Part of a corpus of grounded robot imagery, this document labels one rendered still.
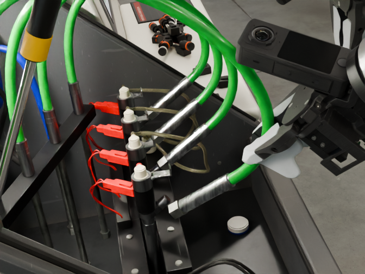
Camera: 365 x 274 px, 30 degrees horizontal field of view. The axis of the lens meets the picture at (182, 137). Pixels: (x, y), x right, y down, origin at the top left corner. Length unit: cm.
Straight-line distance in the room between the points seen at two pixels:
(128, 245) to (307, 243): 27
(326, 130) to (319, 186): 210
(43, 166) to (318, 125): 49
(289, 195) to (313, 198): 156
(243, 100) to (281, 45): 71
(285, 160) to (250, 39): 15
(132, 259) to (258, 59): 45
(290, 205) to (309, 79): 50
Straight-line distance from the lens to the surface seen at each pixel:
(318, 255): 104
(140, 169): 93
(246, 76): 73
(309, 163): 290
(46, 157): 106
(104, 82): 121
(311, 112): 68
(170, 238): 104
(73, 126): 112
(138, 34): 173
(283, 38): 68
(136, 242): 104
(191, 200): 84
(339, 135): 68
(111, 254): 127
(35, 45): 49
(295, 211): 112
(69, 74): 112
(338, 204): 268
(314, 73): 65
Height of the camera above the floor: 165
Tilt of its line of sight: 32 degrees down
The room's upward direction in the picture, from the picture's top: 7 degrees counter-clockwise
